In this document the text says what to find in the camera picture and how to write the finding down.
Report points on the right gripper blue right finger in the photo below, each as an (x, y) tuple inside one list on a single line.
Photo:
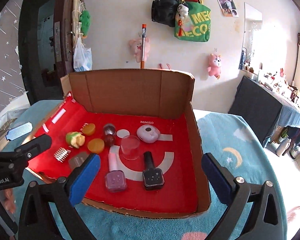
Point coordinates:
[(265, 218)]

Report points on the lilac round compact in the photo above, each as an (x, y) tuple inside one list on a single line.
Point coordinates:
[(148, 133)]

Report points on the green yellow toy figure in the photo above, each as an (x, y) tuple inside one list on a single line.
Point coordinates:
[(75, 139)]

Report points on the white plastic bag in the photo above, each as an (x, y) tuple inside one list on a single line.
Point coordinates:
[(83, 59)]

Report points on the purple nail polish bottle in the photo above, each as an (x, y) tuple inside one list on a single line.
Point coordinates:
[(115, 179)]

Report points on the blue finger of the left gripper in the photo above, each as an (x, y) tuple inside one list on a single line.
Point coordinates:
[(31, 149), (7, 135)]

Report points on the pink plush toy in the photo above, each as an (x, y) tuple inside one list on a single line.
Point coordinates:
[(136, 48), (214, 67)]

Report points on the black nail polish bottle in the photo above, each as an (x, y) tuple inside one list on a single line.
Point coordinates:
[(153, 177)]

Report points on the teal fleece blanket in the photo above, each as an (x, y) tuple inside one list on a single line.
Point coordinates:
[(227, 137)]

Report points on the white plush keychain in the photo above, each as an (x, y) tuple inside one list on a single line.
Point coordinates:
[(183, 11)]

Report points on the wall mirror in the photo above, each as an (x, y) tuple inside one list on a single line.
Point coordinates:
[(252, 38)]

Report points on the amber round jar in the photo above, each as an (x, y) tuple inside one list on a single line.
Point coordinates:
[(96, 145), (89, 129)]

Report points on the clear glass cup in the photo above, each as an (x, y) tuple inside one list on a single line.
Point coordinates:
[(130, 147)]

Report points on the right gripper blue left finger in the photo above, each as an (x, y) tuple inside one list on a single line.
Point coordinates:
[(36, 218)]

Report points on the dark red glitter bottle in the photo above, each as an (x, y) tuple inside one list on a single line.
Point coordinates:
[(109, 134)]

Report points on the photo on wall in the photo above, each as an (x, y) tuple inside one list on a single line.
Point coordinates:
[(228, 8)]

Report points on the red lined cardboard box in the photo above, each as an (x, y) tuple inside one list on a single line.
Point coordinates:
[(140, 124)]

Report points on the black backpack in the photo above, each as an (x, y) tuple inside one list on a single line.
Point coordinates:
[(163, 11)]

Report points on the green tote bag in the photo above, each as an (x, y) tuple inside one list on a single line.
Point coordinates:
[(196, 27)]

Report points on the dark side table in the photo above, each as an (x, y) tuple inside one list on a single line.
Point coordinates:
[(263, 109)]

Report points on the person's left hand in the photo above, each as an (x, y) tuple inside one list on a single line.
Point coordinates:
[(9, 200)]

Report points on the brown earbuds case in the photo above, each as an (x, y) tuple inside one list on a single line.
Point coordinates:
[(77, 160)]

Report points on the green plush hanger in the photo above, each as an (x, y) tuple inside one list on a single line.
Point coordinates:
[(85, 22)]

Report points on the dark wooden door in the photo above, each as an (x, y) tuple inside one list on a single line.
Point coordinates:
[(45, 47)]

